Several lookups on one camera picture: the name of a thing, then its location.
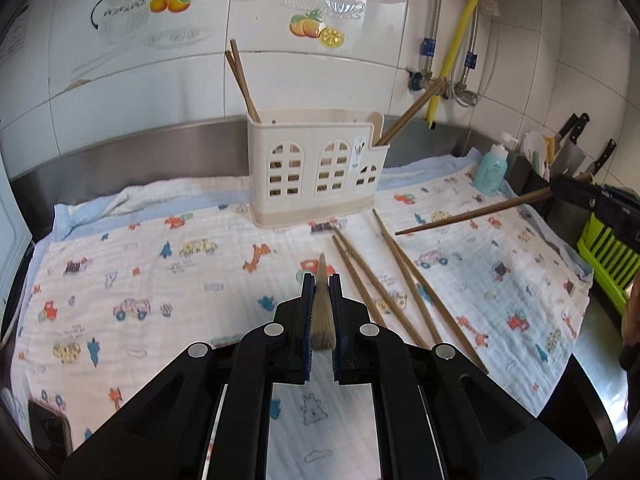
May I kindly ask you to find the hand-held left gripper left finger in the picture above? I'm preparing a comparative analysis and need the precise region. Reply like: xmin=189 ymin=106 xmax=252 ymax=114
xmin=60 ymin=271 xmax=316 ymax=480

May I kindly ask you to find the teal soap pump bottle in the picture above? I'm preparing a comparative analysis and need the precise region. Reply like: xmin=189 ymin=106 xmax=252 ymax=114
xmin=472 ymin=131 xmax=518 ymax=197

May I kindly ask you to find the braided metal hose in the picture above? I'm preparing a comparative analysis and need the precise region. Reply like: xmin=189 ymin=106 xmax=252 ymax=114
xmin=457 ymin=10 xmax=483 ymax=93
xmin=422 ymin=0 xmax=447 ymax=76

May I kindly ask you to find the black handled cleaver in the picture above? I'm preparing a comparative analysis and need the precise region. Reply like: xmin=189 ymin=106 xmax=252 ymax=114
xmin=549 ymin=112 xmax=583 ymax=176

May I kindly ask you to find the cream plastic utensil holder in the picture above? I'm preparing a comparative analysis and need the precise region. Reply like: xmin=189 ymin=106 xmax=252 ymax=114
xmin=246 ymin=108 xmax=391 ymax=228

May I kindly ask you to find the person's right forearm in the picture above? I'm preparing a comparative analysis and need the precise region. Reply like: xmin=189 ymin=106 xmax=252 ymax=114
xmin=621 ymin=287 xmax=640 ymax=348

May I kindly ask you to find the yellow gas hose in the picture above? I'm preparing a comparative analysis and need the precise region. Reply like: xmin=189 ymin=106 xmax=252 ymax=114
xmin=427 ymin=0 xmax=493 ymax=128

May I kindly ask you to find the black handled kitchen knife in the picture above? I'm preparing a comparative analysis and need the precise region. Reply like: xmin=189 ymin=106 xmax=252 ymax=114
xmin=567 ymin=112 xmax=592 ymax=161
xmin=590 ymin=138 xmax=617 ymax=178

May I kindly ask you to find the white flexible hose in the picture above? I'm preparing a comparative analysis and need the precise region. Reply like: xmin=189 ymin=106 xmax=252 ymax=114
xmin=470 ymin=5 xmax=503 ymax=108

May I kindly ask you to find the white rice spoon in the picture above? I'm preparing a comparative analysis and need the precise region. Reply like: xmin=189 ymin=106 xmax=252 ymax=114
xmin=524 ymin=131 xmax=548 ymax=168

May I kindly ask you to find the green plastic rack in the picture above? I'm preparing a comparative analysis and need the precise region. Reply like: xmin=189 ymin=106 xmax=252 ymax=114
xmin=576 ymin=212 xmax=640 ymax=306

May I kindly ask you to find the black utensil container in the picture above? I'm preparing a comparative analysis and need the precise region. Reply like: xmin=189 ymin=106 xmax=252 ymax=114
xmin=507 ymin=152 xmax=556 ymax=213

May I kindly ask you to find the brown wooden chopstick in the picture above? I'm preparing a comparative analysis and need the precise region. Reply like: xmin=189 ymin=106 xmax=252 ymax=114
xmin=229 ymin=38 xmax=262 ymax=122
xmin=310 ymin=254 xmax=335 ymax=352
xmin=395 ymin=174 xmax=595 ymax=237
xmin=378 ymin=79 xmax=443 ymax=145
xmin=224 ymin=50 xmax=258 ymax=123
xmin=330 ymin=234 xmax=389 ymax=330
xmin=370 ymin=207 xmax=444 ymax=345
xmin=332 ymin=225 xmax=432 ymax=350
xmin=385 ymin=82 xmax=448 ymax=146
xmin=374 ymin=215 xmax=490 ymax=375

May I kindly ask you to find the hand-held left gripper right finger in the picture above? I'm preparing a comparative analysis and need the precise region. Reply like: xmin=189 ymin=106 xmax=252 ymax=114
xmin=327 ymin=275 xmax=587 ymax=480

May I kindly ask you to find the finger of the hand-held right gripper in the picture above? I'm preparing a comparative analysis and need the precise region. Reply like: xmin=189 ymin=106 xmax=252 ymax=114
xmin=550 ymin=175 xmax=613 ymax=221

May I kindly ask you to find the white cartoon printed cloth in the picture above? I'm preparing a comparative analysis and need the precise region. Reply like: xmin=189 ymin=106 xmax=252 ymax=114
xmin=10 ymin=157 xmax=593 ymax=453

